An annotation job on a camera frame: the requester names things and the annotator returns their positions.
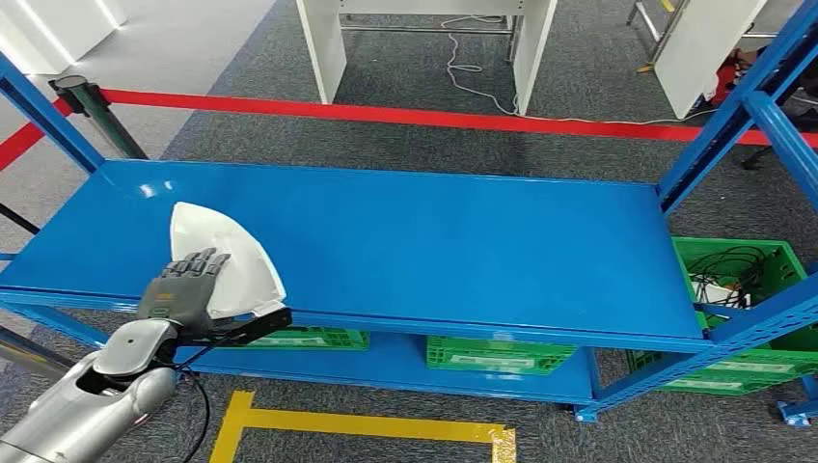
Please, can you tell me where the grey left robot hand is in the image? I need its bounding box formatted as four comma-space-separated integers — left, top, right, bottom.
135, 247, 232, 340

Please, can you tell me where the white curved plastic part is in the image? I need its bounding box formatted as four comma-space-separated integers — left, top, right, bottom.
169, 202, 287, 321

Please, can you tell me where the blue metal shelf rack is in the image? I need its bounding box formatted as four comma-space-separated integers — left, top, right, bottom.
0, 0, 818, 424
776, 373, 818, 428

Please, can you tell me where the short red barrier belt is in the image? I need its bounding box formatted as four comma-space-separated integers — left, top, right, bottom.
0, 98, 74, 173

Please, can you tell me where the long red barrier belt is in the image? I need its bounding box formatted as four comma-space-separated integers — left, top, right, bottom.
98, 88, 818, 150

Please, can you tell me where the white counter with light strips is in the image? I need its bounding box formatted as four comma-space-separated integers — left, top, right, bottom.
0, 0, 129, 76

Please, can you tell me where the white power strip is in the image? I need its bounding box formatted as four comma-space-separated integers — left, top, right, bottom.
696, 284, 752, 310

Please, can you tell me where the metal step ladder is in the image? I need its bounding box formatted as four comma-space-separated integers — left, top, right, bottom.
626, 0, 692, 73

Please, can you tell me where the white upright board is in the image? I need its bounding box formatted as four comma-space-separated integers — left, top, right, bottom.
652, 0, 768, 121

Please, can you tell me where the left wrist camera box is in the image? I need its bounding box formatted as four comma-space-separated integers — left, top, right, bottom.
191, 308, 294, 349

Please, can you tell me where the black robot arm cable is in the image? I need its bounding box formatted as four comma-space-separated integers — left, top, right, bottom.
176, 339, 212, 463

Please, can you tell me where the stanchion post with black top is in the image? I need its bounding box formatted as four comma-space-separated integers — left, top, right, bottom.
49, 74, 150, 161

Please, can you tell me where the white floor cable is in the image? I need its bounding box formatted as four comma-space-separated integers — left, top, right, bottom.
441, 15, 721, 126

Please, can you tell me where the black cable bundle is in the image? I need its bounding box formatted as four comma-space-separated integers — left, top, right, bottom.
687, 245, 777, 308

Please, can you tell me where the green plastic crate holding cables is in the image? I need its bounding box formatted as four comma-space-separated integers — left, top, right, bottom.
629, 237, 818, 385

